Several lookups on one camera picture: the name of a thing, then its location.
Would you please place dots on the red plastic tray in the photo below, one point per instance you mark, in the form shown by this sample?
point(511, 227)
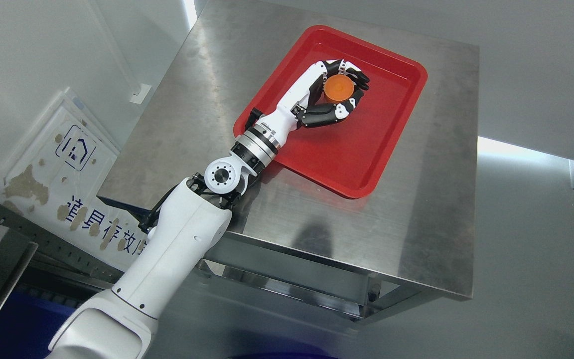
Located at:
point(347, 158)

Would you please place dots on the orange cylindrical capacitor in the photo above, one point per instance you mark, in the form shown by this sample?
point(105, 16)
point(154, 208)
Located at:
point(338, 88)

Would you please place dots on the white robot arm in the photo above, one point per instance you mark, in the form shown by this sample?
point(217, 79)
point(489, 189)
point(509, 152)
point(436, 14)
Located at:
point(121, 322)

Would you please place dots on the stainless steel desk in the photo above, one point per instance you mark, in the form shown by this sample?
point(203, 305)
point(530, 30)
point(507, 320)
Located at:
point(375, 213)

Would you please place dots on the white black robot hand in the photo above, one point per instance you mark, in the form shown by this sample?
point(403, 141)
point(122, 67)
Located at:
point(300, 106)

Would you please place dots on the white sign board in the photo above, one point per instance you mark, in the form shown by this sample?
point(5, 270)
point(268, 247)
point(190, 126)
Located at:
point(53, 177)

